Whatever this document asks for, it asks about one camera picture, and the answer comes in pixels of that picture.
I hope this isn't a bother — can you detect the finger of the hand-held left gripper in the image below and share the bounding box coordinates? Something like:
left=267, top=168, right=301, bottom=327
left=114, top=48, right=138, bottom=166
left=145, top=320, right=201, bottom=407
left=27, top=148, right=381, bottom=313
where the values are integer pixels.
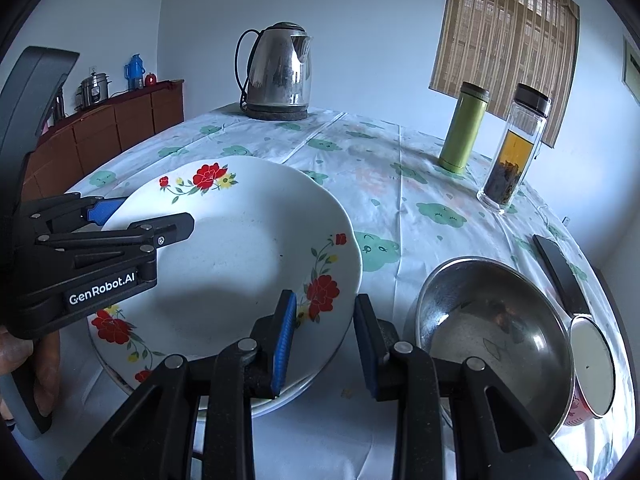
left=35, top=212, right=195, bottom=268
left=20, top=195, right=128, bottom=233

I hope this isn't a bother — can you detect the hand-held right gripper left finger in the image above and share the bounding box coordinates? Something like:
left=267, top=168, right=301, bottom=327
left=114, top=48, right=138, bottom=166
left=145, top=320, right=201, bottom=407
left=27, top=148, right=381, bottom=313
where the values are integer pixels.
left=62, top=289, right=298, bottom=480

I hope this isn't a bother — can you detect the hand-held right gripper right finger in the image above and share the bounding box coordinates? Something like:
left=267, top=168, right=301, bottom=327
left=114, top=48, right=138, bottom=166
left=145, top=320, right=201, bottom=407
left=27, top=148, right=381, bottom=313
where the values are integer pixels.
left=353, top=294, right=581, bottom=480

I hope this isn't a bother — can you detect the blue pattern plate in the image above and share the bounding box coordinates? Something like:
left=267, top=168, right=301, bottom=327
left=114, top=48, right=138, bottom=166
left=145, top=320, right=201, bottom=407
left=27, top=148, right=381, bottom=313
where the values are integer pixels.
left=89, top=310, right=357, bottom=418

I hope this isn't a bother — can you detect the red flower white plate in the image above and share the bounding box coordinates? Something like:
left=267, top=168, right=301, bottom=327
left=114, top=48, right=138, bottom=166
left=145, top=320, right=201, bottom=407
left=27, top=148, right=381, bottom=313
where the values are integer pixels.
left=90, top=155, right=362, bottom=401

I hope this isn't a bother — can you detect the stainless steel bowl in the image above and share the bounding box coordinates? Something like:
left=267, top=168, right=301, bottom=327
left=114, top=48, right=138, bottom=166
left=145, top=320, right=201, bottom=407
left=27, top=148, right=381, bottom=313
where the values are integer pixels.
left=415, top=256, right=576, bottom=441

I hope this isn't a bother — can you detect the white enamel bowl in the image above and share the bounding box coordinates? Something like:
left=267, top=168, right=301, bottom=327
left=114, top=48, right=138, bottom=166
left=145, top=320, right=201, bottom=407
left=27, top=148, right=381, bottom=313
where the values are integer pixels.
left=562, top=314, right=617, bottom=427

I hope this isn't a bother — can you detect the person's left hand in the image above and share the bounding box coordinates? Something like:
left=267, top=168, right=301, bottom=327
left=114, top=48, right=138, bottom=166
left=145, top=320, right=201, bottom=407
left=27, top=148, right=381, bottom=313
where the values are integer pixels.
left=0, top=327, right=62, bottom=411

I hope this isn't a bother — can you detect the brown wooden sideboard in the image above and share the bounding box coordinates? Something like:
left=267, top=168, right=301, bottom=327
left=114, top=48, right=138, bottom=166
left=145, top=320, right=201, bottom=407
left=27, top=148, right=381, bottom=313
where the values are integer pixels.
left=20, top=79, right=185, bottom=206

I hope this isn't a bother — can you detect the silver rice cooker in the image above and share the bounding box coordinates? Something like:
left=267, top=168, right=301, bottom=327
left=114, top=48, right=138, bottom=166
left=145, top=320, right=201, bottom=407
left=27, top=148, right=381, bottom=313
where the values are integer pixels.
left=75, top=72, right=111, bottom=110

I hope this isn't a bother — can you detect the cloud print tablecloth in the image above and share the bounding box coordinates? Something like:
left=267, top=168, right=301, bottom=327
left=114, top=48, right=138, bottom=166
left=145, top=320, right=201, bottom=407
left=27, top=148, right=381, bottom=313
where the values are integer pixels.
left=55, top=102, right=636, bottom=480

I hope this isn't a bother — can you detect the blue thermos jug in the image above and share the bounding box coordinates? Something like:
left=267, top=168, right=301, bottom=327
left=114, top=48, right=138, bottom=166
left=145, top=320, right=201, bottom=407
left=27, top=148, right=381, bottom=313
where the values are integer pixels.
left=125, top=53, right=147, bottom=92

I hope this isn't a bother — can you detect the black kettle base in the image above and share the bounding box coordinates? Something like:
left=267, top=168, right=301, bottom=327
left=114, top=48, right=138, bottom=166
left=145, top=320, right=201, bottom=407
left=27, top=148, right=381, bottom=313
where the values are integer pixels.
left=239, top=102, right=310, bottom=122

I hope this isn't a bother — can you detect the stainless steel electric kettle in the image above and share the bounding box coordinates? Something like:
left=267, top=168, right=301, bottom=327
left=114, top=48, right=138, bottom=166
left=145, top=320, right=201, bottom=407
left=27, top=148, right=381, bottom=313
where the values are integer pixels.
left=235, top=22, right=313, bottom=111

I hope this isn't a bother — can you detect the black smartphone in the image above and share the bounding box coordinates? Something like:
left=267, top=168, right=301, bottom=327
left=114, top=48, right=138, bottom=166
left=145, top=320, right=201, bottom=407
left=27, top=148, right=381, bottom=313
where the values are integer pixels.
left=532, top=234, right=593, bottom=318

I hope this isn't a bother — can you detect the green thermos bottle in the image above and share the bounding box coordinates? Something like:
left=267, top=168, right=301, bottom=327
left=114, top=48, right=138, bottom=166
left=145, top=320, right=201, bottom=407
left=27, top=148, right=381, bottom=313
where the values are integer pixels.
left=438, top=81, right=491, bottom=175

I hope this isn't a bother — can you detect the glass tea bottle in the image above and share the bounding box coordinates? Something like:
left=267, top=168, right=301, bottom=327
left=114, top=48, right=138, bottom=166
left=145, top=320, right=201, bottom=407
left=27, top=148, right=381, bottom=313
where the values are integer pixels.
left=476, top=83, right=552, bottom=215

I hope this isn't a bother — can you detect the bamboo window blind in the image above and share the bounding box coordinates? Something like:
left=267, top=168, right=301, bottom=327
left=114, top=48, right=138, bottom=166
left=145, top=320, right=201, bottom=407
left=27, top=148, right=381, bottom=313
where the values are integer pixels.
left=429, top=0, right=581, bottom=149

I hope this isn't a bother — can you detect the white wall panel box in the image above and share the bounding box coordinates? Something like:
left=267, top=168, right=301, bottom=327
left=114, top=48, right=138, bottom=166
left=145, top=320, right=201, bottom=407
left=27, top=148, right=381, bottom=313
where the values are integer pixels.
left=622, top=34, right=640, bottom=106

